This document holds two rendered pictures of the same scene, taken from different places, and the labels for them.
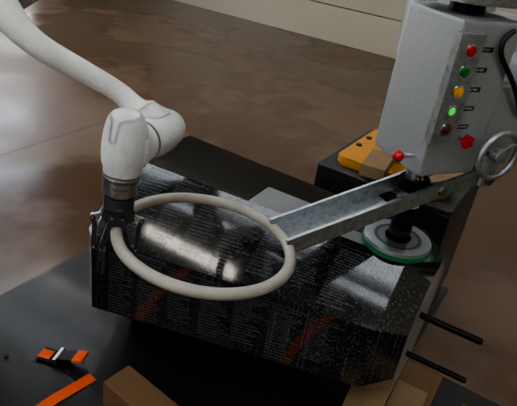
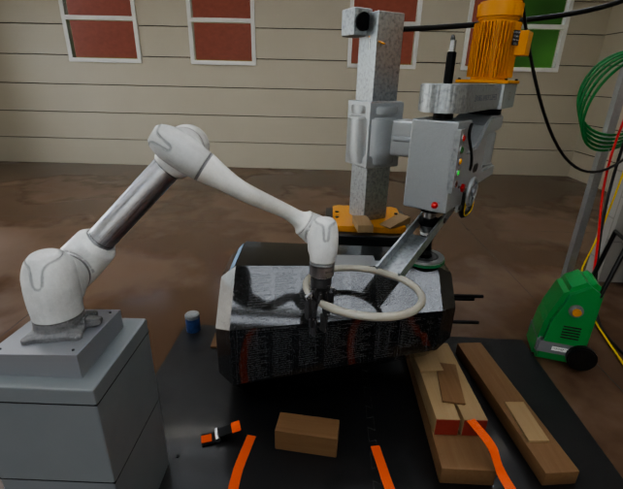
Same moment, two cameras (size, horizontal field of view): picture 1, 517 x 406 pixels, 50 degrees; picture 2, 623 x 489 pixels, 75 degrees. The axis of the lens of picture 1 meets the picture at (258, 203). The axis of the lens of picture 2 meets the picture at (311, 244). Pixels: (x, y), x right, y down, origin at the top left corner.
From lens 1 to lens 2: 0.95 m
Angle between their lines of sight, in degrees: 25
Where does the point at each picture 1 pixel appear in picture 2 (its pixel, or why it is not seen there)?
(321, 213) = (394, 254)
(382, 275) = (430, 278)
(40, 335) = (188, 429)
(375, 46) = (237, 162)
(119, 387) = (288, 428)
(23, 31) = (240, 183)
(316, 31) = not seen: hidden behind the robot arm
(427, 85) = (440, 162)
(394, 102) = (414, 177)
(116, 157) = (329, 249)
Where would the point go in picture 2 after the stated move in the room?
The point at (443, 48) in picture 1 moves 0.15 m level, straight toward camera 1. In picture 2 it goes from (446, 140) to (464, 145)
